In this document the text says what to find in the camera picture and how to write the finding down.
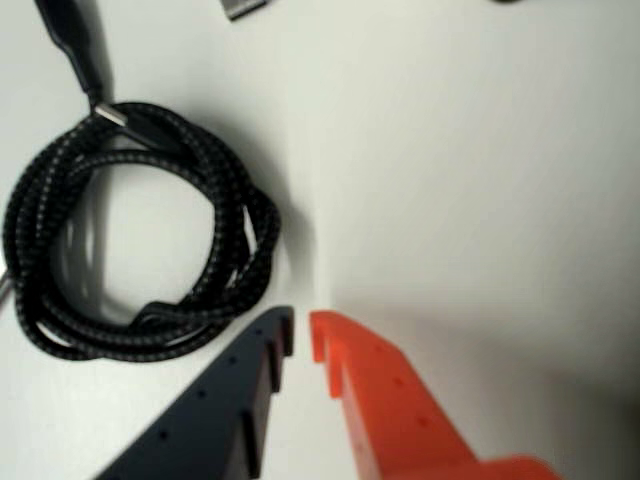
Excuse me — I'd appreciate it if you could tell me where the dark navy gripper finger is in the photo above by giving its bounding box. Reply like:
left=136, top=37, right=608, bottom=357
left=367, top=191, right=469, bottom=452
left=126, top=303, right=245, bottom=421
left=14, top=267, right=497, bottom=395
left=93, top=305, right=297, bottom=480

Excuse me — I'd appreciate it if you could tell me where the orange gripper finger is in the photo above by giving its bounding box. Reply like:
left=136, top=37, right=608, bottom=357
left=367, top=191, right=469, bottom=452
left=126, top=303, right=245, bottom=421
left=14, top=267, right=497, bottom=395
left=309, top=308, right=567, bottom=480

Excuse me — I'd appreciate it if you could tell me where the red black USB stick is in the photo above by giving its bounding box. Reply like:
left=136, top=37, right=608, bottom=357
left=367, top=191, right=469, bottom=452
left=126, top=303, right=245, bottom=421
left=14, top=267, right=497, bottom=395
left=222, top=0, right=275, bottom=23

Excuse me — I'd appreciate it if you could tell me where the black braided USB cable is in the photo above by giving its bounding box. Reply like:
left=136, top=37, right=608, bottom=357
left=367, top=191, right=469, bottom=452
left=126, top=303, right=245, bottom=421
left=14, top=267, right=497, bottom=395
left=0, top=0, right=282, bottom=370

